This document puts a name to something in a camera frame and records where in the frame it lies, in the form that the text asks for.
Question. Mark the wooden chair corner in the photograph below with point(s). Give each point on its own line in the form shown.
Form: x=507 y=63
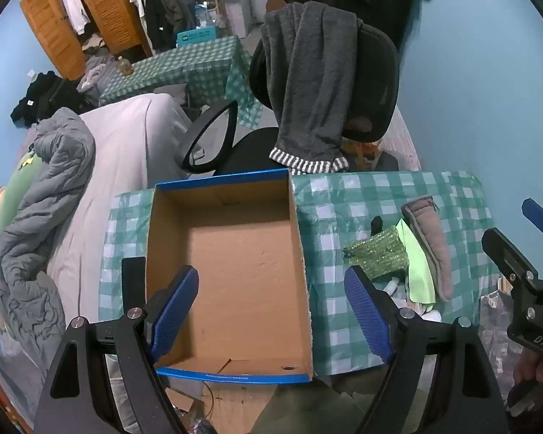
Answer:
x=503 y=284

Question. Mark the dark grey pants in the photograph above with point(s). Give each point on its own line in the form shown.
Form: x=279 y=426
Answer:
x=307 y=77

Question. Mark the pile of grey clothes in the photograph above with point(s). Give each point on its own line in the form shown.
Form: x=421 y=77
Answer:
x=95 y=77

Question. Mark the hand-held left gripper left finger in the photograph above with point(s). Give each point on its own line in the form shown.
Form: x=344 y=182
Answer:
x=174 y=314

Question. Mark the white bundle with blue print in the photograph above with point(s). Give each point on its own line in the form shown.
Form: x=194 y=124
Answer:
x=427 y=313

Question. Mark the yellow liquid bottle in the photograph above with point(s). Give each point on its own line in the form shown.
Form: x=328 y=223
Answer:
x=124 y=65

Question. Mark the pile of black clothes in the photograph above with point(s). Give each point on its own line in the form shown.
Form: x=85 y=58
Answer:
x=45 y=97

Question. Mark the blue-rimmed cardboard box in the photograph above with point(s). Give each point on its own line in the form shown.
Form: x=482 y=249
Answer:
x=244 y=280

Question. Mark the neon green cloth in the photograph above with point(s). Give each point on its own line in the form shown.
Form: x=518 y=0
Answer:
x=418 y=280

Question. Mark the white hanging shirt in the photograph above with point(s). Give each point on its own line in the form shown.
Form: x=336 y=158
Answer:
x=74 y=4

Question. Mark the green glitter sock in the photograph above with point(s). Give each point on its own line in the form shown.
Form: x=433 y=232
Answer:
x=380 y=251

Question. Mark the green plush pillow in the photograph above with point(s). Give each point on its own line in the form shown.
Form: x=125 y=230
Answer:
x=13 y=190

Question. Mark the small black cloth item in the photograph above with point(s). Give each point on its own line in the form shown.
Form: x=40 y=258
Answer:
x=376 y=225

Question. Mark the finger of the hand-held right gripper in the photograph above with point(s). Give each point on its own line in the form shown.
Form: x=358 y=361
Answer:
x=540 y=219
x=507 y=251

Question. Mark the teal plastic basket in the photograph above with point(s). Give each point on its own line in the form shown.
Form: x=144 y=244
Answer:
x=197 y=37

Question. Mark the wooden louvred wardrobe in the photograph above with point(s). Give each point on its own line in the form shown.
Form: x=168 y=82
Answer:
x=104 y=4

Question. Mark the green checked tablecloth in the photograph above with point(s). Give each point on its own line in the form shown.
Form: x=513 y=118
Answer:
x=339 y=199
x=190 y=68

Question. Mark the pale lilac bed sheet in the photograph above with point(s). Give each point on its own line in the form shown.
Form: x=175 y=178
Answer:
x=117 y=153

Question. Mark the taupe grey mitten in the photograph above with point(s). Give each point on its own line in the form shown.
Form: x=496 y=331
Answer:
x=434 y=244

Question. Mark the silver grey plastic bag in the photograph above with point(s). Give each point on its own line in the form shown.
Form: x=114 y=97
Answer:
x=495 y=334

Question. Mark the person's right hand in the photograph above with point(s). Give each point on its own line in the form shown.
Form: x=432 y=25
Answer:
x=536 y=377

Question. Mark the grey quilted duvet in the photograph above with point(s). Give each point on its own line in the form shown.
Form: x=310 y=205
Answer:
x=40 y=217

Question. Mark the black office chair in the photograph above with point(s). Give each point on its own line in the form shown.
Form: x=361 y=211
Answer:
x=380 y=81

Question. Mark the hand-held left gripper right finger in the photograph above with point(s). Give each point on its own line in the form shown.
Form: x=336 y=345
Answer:
x=369 y=318

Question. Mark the dark hanging coats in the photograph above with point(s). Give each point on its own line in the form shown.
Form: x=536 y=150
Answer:
x=163 y=9

